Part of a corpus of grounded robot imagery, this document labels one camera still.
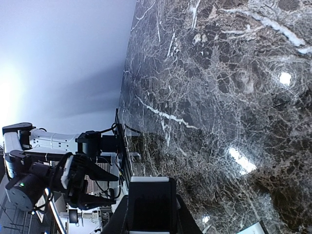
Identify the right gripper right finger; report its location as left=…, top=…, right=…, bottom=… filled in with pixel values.
left=176, top=195, right=202, bottom=234

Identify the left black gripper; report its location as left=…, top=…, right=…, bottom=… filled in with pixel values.
left=50, top=153, right=119, bottom=209

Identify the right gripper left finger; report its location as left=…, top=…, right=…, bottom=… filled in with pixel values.
left=101, top=195, right=128, bottom=234

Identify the white remote control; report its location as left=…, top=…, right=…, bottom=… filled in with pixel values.
left=127, top=176, right=177, bottom=234

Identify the white battery cover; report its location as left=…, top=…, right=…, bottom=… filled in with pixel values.
left=238, top=221, right=268, bottom=234

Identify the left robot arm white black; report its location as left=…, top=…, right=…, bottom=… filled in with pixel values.
left=2, top=122, right=119, bottom=213

